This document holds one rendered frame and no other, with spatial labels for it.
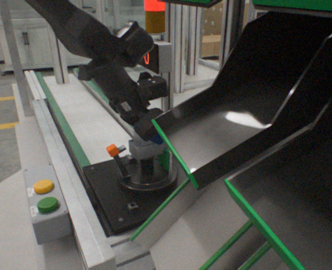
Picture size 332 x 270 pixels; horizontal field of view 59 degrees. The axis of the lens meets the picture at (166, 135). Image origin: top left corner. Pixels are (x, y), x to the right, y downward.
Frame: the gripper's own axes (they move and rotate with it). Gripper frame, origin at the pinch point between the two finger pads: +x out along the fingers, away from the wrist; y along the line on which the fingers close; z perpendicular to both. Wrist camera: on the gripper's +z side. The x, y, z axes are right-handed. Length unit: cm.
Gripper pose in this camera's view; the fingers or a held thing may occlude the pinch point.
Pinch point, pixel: (148, 128)
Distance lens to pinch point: 62.4
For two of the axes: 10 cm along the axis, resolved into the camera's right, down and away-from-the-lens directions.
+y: -4.7, -3.9, 7.9
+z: 7.6, -6.4, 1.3
